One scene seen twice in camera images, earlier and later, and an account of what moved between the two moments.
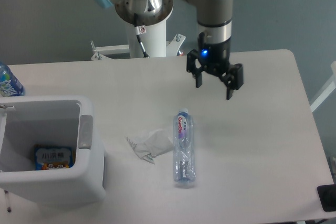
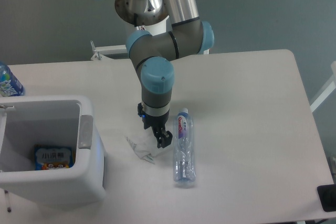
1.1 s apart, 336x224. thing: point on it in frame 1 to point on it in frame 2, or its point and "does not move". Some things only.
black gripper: [214, 57] to [164, 138]
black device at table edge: [327, 195] does not move
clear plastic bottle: [184, 159] does not move
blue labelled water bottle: [10, 86] does not move
